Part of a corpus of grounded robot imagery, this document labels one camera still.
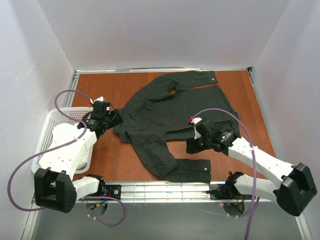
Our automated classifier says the dark pinstriped long sleeve shirt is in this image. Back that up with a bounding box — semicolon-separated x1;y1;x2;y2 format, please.
113;71;239;184

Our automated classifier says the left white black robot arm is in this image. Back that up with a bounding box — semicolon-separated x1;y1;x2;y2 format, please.
34;108;123;213

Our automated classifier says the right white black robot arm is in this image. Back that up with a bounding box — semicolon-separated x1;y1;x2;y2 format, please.
186;130;318;217

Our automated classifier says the white shirt in basket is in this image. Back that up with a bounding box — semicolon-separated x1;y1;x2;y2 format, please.
38;123;97;176

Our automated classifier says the white plastic laundry basket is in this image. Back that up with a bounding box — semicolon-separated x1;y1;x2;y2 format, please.
36;107;93;174

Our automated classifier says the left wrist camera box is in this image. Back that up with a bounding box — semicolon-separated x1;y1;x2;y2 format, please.
91;96;110;120

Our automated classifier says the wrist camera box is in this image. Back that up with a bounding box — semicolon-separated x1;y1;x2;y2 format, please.
190;117;215;140
91;96;110;120

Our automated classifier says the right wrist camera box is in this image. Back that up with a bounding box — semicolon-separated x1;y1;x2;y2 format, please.
190;117;215;140

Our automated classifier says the aluminium front frame rail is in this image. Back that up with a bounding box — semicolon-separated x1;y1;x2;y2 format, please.
21;181;312;240

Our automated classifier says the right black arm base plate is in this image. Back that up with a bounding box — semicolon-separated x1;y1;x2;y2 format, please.
205;183;240;200

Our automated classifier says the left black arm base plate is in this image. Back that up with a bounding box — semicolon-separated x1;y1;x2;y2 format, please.
102;184;122;200

